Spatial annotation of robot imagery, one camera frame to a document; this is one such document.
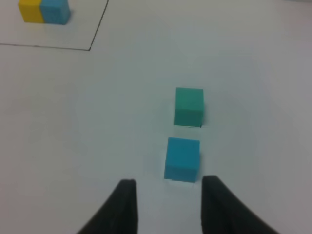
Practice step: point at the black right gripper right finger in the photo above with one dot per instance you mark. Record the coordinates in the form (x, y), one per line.
(223, 213)

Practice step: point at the template blue foam cube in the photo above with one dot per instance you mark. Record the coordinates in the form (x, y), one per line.
(55, 11)

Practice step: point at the green foam cube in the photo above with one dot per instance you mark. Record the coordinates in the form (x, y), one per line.
(189, 107)

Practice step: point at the template yellow foam cube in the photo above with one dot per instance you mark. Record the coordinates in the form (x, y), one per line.
(30, 11)

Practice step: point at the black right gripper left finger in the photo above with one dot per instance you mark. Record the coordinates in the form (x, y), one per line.
(119, 213)

